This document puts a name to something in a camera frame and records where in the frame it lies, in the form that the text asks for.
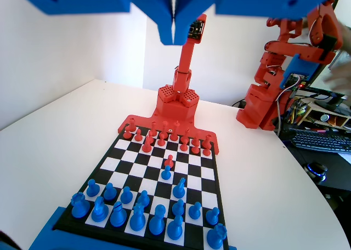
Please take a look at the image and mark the black monitor stand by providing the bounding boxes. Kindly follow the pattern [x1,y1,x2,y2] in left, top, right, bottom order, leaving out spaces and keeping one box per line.
[300,86,348,110]

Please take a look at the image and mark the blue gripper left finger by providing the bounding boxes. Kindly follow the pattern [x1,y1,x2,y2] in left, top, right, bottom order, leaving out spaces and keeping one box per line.
[12,0,175,47]

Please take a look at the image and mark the blue queen chess piece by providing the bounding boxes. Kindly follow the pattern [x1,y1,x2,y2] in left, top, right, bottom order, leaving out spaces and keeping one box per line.
[129,202,146,232]

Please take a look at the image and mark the black cable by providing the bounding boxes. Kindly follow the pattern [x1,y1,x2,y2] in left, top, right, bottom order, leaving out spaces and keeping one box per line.
[231,98,247,109]

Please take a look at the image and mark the blue controller board housing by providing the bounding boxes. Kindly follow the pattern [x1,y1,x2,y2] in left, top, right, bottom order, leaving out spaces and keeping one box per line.
[279,54,320,89]

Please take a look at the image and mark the black camera module board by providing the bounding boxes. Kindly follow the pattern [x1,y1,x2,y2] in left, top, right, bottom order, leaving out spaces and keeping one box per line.
[188,19,206,39]

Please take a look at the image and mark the black and white chessboard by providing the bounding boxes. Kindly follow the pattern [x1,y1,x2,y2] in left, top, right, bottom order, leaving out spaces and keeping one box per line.
[53,129,230,250]

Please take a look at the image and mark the black mouse with blue light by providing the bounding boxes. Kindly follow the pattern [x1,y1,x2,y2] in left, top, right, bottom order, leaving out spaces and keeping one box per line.
[303,162,329,184]

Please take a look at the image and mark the blue rook chess piece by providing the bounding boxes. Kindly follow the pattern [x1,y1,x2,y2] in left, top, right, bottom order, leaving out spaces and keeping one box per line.
[70,191,91,219]
[206,223,228,249]

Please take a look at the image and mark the black computer keyboard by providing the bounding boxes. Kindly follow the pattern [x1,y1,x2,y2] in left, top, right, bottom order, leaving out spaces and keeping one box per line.
[290,129,351,154]

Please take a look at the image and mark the group of blue chess pieces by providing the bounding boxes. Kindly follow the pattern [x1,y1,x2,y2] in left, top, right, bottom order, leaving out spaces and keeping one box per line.
[29,206,66,250]

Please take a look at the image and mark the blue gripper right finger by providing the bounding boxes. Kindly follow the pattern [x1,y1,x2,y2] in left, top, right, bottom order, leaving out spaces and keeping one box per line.
[174,0,343,47]

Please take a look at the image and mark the blue bishop chess piece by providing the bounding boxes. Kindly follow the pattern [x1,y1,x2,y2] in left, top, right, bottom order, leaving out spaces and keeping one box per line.
[166,214,184,241]
[110,201,128,228]

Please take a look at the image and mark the red king chess piece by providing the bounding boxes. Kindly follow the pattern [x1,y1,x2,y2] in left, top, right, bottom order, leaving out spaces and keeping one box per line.
[169,120,180,141]

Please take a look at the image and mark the red board mounting plate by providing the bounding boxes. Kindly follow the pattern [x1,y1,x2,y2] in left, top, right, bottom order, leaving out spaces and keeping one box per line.
[117,114,220,155]

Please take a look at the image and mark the person's hand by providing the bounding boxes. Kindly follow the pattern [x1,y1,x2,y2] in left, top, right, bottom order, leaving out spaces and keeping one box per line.
[324,25,351,94]

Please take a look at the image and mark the blue king chess piece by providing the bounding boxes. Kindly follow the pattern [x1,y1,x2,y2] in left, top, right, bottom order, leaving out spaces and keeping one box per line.
[148,204,166,236]

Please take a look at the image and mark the wooden desk organizer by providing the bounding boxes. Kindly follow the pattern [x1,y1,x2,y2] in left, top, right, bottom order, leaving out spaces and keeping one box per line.
[297,101,351,130]

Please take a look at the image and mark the red camera mast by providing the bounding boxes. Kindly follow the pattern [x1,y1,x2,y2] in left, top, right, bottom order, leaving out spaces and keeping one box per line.
[155,13,208,122]

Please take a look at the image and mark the blue pawn chess piece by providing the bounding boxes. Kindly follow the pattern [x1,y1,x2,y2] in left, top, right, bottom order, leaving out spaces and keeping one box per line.
[137,190,151,208]
[188,201,202,220]
[103,182,117,201]
[172,198,185,217]
[161,164,172,181]
[86,179,100,197]
[120,186,134,206]
[205,207,220,225]

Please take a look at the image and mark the white cable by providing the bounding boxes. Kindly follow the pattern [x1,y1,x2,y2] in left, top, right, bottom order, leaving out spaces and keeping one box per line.
[275,81,296,137]

